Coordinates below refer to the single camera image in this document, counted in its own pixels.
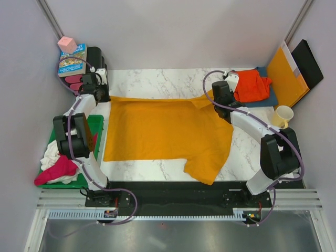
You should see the yellow t shirt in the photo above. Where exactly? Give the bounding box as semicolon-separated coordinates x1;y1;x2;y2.
103;96;234;185

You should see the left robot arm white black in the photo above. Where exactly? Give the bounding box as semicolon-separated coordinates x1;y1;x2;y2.
53;68;115;206

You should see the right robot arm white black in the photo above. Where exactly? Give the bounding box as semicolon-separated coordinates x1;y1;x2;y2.
212;81;304;207

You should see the orange folded t shirt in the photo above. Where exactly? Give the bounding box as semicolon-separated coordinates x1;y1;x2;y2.
234;70;272;103

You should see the green plastic bin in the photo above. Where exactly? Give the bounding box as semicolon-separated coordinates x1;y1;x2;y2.
37;115;104;189

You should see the black pink drawer organizer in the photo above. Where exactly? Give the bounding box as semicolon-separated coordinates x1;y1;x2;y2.
62;47;107;91

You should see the blue folded t shirt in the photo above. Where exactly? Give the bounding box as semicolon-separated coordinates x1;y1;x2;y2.
244;67;278;108

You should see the colourful paperback book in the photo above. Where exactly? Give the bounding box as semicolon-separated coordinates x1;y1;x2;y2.
58;44;87;77

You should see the yellow mug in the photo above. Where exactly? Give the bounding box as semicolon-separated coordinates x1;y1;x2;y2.
271;105;294;129

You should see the orange padded envelope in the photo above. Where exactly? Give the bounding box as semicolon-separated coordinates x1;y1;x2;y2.
266;41;310;107

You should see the pink cube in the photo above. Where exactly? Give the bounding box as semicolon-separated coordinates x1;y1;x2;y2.
57;36;77;54

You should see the white t shirt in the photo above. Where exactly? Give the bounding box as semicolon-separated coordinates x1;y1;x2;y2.
39;141;79;184

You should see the magenta t shirt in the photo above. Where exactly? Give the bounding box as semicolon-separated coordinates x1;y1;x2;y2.
34;132;99;186

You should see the black flat board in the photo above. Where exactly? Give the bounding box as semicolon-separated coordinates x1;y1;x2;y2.
291;39;324;90

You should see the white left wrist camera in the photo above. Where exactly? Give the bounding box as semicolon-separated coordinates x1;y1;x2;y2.
90;67;108;85

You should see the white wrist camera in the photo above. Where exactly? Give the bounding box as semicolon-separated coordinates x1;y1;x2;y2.
90;67;108;85
223;71;239;92

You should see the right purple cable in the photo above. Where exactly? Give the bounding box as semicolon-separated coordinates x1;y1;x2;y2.
203;69;305;227

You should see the purple cable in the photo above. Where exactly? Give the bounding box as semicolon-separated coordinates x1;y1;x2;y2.
203;69;305;227
58;57;139;226

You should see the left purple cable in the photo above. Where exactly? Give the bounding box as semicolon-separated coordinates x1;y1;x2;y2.
58;57;139;226

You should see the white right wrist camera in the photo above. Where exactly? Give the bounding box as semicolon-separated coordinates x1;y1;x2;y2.
223;71;239;92

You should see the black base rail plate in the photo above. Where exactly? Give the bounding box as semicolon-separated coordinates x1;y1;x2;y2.
80;182;271;217

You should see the white cable duct strip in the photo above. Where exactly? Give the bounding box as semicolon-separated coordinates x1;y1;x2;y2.
48;208;247;221

